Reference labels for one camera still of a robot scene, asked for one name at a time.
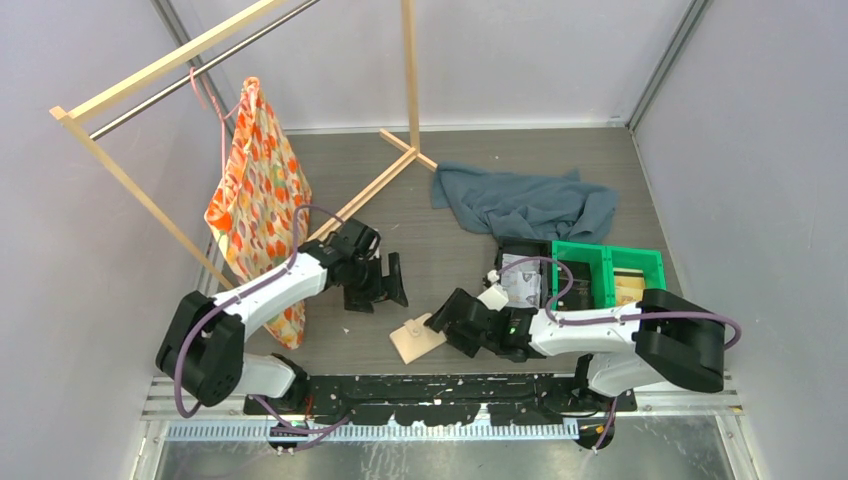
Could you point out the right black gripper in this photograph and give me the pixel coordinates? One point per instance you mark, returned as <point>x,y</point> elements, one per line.
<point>465,345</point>

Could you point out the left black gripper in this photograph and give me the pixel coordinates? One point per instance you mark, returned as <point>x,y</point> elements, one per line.
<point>383,287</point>

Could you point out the beige leather card holder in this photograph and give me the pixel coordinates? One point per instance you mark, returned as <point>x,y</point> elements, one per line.
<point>414,339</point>

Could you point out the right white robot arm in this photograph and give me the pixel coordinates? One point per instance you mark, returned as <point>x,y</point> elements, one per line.
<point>660,338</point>

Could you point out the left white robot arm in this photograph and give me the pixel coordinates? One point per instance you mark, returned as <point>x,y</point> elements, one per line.
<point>203,350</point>

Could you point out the black tray with cards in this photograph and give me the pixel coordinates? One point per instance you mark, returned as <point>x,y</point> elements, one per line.
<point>528,284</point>

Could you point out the orange floral fabric bag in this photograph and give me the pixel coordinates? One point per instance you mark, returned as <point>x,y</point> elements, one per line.
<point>252,212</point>

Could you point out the blue grey cloth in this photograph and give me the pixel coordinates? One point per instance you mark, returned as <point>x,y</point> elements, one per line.
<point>529,206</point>

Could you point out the green plastic bin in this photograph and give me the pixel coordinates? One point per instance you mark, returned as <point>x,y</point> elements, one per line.
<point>604,276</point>

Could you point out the metal hanging rod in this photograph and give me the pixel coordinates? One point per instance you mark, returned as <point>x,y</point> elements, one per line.
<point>200,69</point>

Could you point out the wooden clothes rack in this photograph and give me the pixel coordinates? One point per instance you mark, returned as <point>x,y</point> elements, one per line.
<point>336,66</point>

